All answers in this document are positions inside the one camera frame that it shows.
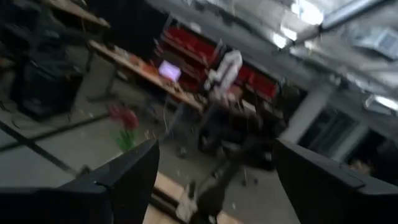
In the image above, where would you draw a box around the long wooden workbench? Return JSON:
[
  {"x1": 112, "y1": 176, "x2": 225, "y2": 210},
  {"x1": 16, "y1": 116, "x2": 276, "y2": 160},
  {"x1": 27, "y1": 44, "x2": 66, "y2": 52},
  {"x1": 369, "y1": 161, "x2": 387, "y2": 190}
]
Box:
[{"x1": 88, "y1": 39, "x2": 259, "y2": 118}]

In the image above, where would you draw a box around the black equipment case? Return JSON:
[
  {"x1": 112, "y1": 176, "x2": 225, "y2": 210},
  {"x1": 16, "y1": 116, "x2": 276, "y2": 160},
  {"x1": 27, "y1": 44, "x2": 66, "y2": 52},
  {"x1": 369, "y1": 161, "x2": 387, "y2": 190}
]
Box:
[{"x1": 9, "y1": 46, "x2": 90, "y2": 121}]

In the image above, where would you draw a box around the wooden wall shelf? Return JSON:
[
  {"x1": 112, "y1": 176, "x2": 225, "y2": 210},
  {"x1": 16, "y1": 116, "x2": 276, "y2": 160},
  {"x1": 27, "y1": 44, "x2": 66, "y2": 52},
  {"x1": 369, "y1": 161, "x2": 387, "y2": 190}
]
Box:
[{"x1": 43, "y1": 0, "x2": 111, "y2": 29}]

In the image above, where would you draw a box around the lit computer screen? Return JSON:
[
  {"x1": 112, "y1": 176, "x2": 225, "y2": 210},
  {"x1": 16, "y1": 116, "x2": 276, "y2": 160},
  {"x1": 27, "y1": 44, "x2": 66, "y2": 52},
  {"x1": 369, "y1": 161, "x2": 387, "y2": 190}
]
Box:
[{"x1": 157, "y1": 60, "x2": 182, "y2": 82}]

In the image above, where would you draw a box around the white building pillar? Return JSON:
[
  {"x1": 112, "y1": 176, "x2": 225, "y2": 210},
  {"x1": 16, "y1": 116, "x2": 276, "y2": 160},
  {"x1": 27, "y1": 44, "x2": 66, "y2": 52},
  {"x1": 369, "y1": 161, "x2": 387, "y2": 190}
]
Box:
[{"x1": 278, "y1": 82, "x2": 336, "y2": 146}]

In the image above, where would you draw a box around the red storage bins shelf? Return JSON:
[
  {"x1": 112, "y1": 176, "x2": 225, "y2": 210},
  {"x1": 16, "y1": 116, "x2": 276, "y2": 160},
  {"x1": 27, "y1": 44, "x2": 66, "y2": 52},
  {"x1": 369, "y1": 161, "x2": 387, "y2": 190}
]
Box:
[{"x1": 163, "y1": 26, "x2": 279, "y2": 99}]

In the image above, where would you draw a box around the white ceiling air vent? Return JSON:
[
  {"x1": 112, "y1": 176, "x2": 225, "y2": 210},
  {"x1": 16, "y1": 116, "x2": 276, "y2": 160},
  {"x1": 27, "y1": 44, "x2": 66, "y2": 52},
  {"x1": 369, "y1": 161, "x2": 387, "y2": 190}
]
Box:
[{"x1": 351, "y1": 26, "x2": 398, "y2": 60}]

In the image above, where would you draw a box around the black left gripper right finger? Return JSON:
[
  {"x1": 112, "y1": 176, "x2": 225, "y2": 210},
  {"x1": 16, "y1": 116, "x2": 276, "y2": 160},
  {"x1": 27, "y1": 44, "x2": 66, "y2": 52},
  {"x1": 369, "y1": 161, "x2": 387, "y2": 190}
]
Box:
[{"x1": 272, "y1": 138, "x2": 371, "y2": 224}]

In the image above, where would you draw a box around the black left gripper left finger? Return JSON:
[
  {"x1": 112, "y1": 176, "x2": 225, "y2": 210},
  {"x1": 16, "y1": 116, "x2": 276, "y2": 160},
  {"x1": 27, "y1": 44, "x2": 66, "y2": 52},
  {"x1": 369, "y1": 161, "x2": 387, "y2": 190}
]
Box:
[{"x1": 60, "y1": 139, "x2": 161, "y2": 224}]

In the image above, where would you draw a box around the silver ventilation duct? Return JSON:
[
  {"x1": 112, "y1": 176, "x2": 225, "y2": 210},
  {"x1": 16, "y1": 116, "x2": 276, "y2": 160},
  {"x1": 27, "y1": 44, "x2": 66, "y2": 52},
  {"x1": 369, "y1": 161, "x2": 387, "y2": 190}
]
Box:
[{"x1": 322, "y1": 0, "x2": 383, "y2": 30}]

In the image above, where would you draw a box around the person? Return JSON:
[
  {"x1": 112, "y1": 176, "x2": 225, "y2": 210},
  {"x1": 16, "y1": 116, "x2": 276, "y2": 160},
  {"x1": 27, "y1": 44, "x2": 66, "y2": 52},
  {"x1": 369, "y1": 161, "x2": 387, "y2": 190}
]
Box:
[{"x1": 203, "y1": 49, "x2": 244, "y2": 102}]

